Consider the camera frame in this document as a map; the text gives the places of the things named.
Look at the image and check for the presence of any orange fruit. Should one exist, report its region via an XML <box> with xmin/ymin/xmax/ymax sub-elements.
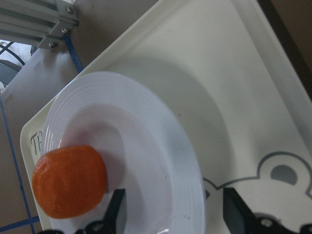
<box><xmin>32</xmin><ymin>145</ymin><xmax>107</xmax><ymax>219</ymax></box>

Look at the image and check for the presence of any white round plate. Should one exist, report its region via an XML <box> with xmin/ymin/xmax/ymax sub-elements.
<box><xmin>41</xmin><ymin>72</ymin><xmax>205</xmax><ymax>234</ymax></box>

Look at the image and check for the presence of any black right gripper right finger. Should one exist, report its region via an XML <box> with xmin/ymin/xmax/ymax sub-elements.
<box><xmin>223</xmin><ymin>188</ymin><xmax>256</xmax><ymax>234</ymax></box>

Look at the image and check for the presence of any cream bear tray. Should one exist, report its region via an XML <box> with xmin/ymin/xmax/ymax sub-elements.
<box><xmin>19</xmin><ymin>0</ymin><xmax>312</xmax><ymax>234</ymax></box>

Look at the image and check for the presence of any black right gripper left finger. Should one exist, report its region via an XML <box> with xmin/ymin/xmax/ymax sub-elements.
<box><xmin>102</xmin><ymin>189</ymin><xmax>127</xmax><ymax>234</ymax></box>

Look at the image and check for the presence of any aluminium frame post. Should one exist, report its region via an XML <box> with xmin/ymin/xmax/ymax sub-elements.
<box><xmin>0</xmin><ymin>0</ymin><xmax>78</xmax><ymax>49</ymax></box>

